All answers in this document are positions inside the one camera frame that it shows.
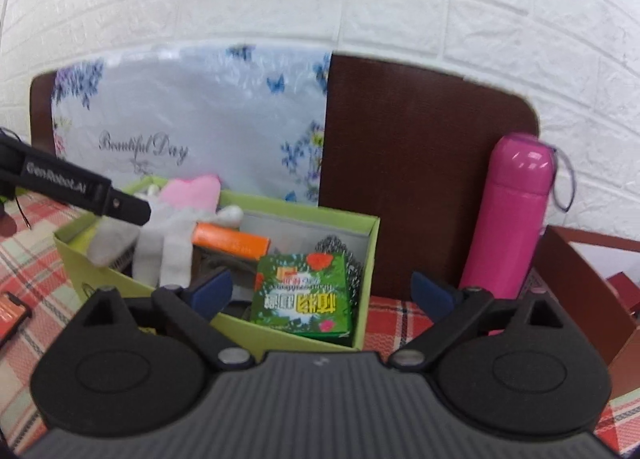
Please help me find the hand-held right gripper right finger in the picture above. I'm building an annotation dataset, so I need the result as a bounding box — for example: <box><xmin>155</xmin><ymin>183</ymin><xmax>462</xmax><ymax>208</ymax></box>
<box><xmin>389</xmin><ymin>272</ymin><xmax>566</xmax><ymax>370</ymax></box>

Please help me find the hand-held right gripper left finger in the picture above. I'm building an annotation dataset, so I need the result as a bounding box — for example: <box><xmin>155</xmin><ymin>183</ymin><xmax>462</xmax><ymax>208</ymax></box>
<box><xmin>75</xmin><ymin>269</ymin><xmax>256</xmax><ymax>371</ymax></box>

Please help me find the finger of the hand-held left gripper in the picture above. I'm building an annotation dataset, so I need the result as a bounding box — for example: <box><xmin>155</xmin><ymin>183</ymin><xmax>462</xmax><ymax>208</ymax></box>
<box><xmin>100</xmin><ymin>184</ymin><xmax>153</xmax><ymax>226</ymax></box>

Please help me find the light green cardboard box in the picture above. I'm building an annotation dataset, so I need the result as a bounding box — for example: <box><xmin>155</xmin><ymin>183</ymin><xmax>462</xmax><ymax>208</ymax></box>
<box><xmin>54</xmin><ymin>176</ymin><xmax>381</xmax><ymax>353</ymax></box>

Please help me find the pink cloth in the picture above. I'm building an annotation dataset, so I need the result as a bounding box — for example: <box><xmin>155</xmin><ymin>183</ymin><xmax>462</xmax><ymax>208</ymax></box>
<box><xmin>159</xmin><ymin>175</ymin><xmax>222</xmax><ymax>214</ymax></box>

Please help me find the green printed box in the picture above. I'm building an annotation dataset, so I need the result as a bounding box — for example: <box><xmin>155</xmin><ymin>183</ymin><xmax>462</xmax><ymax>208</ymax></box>
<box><xmin>249</xmin><ymin>253</ymin><xmax>357</xmax><ymax>341</ymax></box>

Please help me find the steel wool scrubber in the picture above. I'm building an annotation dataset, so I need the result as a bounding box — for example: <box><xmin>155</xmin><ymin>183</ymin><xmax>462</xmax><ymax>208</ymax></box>
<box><xmin>314</xmin><ymin>235</ymin><xmax>362</xmax><ymax>311</ymax></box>

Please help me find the orange box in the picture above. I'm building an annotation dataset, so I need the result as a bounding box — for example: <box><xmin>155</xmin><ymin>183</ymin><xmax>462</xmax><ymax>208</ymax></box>
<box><xmin>192</xmin><ymin>222</ymin><xmax>272</xmax><ymax>262</ymax></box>

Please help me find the plaid bedsheet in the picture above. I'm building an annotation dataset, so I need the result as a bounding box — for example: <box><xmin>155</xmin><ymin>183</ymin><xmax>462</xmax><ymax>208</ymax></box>
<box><xmin>0</xmin><ymin>189</ymin><xmax>640</xmax><ymax>455</ymax></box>

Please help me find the pink thermos bottle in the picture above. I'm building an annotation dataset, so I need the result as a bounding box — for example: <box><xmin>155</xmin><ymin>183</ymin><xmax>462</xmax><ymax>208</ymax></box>
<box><xmin>459</xmin><ymin>134</ymin><xmax>576</xmax><ymax>336</ymax></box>

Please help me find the floral plastic cover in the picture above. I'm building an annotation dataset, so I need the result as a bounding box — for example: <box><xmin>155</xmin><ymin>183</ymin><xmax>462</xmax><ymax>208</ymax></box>
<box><xmin>51</xmin><ymin>44</ymin><xmax>333</xmax><ymax>204</ymax></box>

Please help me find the brown headboard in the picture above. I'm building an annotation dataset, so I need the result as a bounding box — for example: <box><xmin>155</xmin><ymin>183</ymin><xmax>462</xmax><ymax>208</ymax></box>
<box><xmin>30</xmin><ymin>53</ymin><xmax>541</xmax><ymax>301</ymax></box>

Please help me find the smartphone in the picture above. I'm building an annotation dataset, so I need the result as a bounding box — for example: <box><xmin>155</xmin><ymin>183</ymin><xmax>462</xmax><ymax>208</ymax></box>
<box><xmin>0</xmin><ymin>292</ymin><xmax>34</xmax><ymax>342</ymax></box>

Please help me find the brown cardboard box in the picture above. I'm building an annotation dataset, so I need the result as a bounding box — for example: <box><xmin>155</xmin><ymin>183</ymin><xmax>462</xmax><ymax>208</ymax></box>
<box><xmin>534</xmin><ymin>225</ymin><xmax>640</xmax><ymax>382</ymax></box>

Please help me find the small dark red box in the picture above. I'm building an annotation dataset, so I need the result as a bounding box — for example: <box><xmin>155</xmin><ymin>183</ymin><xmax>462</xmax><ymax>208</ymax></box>
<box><xmin>606</xmin><ymin>273</ymin><xmax>640</xmax><ymax>316</ymax></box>

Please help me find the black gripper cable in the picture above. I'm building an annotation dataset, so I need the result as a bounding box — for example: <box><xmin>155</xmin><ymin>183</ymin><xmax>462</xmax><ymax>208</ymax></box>
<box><xmin>14</xmin><ymin>189</ymin><xmax>34</xmax><ymax>231</ymax></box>

